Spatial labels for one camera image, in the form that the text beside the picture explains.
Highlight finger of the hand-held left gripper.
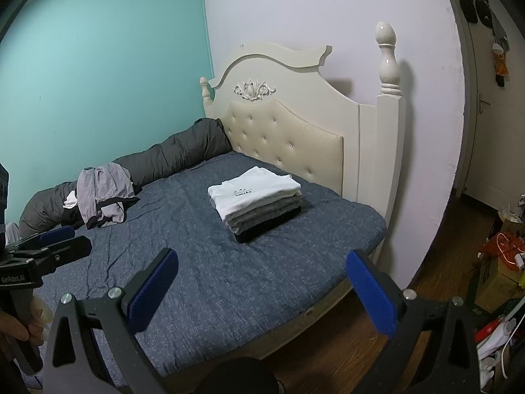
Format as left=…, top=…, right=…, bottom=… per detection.
left=25, top=236, right=93, bottom=272
left=14, top=226, right=77, bottom=251

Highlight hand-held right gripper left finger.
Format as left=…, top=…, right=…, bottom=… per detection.
left=43, top=248, right=180, bottom=394

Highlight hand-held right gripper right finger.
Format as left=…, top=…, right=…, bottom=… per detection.
left=346, top=250, right=480, bottom=394

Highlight white long-sleeve shirt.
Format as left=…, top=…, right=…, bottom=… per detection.
left=207, top=166, right=302, bottom=222

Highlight person's left hand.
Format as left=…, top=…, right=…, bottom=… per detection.
left=0, top=295, right=53, bottom=346

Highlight bed with blue-grey sheet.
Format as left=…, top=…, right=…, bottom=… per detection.
left=25, top=152, right=387, bottom=388

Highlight grey jacket with black trim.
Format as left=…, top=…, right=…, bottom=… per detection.
left=76, top=163, right=141, bottom=230

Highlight folded black garment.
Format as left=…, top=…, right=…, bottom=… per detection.
left=234, top=205, right=303, bottom=244

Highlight red bottle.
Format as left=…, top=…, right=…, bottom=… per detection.
left=476, top=316, right=507, bottom=345

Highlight cardboard box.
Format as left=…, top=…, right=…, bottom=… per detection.
left=476, top=250, right=525, bottom=315

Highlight folded grey garment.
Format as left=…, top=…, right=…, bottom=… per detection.
left=221, top=197, right=302, bottom=234

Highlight red-orange bag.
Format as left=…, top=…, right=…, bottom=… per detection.
left=482, top=232, right=525, bottom=274

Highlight white door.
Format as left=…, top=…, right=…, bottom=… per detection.
left=463, top=0, right=525, bottom=210

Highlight hanging orange item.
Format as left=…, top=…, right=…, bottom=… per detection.
left=491, top=37, right=510, bottom=88

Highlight hanging black pouches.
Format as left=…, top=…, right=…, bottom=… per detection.
left=459, top=0, right=493, bottom=27

